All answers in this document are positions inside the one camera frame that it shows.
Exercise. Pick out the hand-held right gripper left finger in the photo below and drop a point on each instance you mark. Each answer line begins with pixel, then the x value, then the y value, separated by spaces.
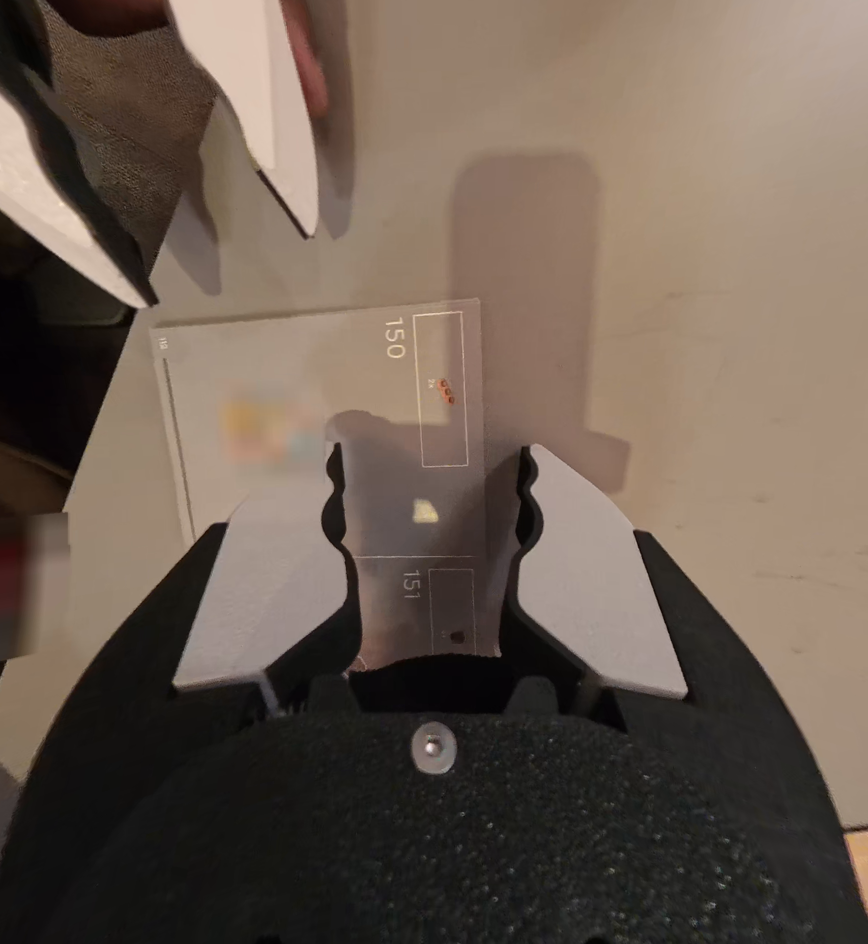
pixel 272 582

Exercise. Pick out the grey instruction booklet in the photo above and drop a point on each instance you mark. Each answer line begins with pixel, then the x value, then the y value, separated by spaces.
pixel 294 346

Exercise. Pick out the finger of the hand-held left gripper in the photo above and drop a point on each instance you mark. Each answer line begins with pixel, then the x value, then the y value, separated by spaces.
pixel 272 110
pixel 6 169

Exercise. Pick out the person's left hand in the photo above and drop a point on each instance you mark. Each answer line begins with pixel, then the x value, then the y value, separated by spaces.
pixel 314 66

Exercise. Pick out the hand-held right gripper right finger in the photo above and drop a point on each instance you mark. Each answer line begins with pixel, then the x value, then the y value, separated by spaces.
pixel 596 590

